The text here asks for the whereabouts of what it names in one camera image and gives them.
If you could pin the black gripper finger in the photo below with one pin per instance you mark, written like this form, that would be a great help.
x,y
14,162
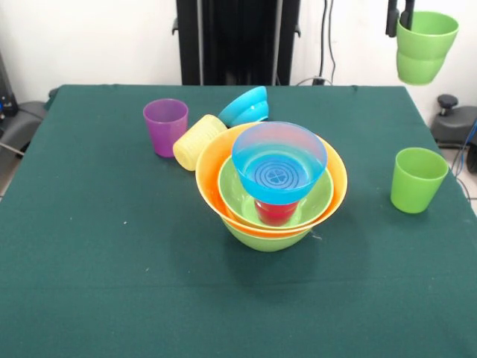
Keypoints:
x,y
408,15
392,18

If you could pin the green plastic cup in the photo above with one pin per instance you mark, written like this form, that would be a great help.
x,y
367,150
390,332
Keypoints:
x,y
425,52
417,182

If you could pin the ribbed cyan plastic bowl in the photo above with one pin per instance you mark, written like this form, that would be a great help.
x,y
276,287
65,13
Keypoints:
x,y
244,106

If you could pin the translucent blue plastic bowl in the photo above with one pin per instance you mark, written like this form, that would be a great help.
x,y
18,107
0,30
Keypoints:
x,y
279,175

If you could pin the red plastic cup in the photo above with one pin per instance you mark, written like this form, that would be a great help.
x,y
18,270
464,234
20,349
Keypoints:
x,y
275,214

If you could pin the large orange plastic bowl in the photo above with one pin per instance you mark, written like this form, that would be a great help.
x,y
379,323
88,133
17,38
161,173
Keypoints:
x,y
212,164

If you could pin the green plastic bowl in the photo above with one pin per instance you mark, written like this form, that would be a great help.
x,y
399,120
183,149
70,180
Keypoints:
x,y
233,186
268,244

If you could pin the yellow plastic cup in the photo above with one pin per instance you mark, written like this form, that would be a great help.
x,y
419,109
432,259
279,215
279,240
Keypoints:
x,y
194,143

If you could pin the black stand base with knob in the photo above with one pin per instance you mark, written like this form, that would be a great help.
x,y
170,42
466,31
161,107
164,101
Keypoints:
x,y
454,123

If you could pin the purple plastic cup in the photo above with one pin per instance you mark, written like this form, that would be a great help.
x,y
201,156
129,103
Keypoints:
x,y
164,127

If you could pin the dark green table cloth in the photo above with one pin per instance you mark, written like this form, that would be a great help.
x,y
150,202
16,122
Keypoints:
x,y
112,291

